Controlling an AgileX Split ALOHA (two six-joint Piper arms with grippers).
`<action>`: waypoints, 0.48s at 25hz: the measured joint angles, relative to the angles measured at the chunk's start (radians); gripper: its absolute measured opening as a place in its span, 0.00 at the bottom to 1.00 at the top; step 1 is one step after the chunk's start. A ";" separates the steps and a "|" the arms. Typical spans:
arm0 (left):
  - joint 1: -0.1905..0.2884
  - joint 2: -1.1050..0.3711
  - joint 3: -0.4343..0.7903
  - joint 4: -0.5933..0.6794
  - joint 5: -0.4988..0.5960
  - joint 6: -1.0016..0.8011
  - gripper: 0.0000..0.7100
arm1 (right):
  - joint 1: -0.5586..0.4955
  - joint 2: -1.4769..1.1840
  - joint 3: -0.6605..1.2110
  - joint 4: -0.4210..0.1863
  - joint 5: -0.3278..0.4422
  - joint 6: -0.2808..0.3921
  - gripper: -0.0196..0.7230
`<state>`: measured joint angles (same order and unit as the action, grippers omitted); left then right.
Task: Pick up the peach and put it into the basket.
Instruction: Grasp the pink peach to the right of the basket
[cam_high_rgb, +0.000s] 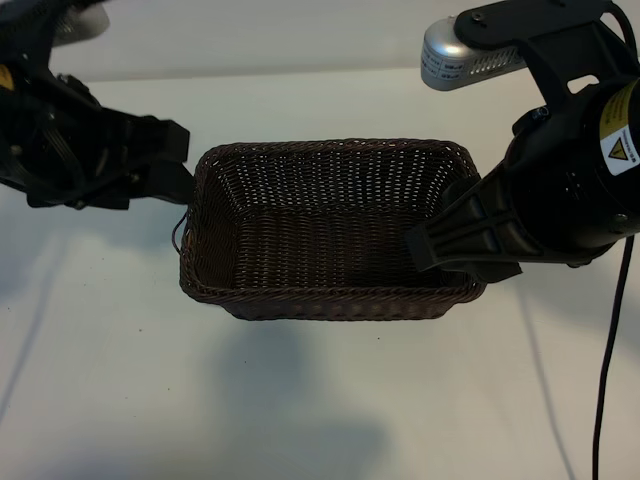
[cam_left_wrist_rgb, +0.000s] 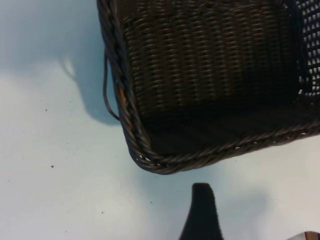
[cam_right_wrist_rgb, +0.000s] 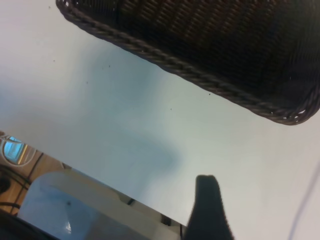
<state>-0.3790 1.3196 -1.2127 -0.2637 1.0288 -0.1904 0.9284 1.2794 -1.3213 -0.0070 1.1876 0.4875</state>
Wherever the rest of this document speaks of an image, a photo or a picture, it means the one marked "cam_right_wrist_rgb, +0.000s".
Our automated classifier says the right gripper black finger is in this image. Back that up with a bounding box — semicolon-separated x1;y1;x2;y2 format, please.
183;174;237;240

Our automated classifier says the dark brown wicker basket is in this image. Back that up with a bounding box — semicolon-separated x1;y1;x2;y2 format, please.
55;0;320;126

